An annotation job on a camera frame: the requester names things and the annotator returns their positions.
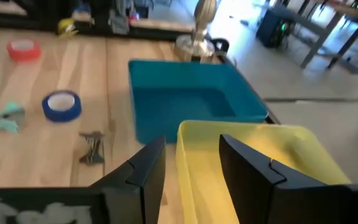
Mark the silver lamp white shade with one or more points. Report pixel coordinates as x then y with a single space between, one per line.
197 43

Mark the blue tape roll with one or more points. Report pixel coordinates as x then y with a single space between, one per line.
61 117

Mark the pink tape roll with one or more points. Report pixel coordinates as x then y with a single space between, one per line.
23 55

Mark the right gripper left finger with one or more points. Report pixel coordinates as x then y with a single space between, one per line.
141 174

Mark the blue plastic bin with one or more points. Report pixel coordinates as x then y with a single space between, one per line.
182 102

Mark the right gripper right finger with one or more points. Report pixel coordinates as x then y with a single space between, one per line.
247 174

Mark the black computer tower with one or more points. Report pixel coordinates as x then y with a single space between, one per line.
273 26

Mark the yellow plastic bin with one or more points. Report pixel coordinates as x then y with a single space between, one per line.
197 171

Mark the black staple remover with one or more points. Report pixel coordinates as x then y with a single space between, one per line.
92 155

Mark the wooden table grey legs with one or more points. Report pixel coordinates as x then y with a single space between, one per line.
319 37

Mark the small yellow stapler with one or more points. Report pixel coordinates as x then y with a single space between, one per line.
65 26

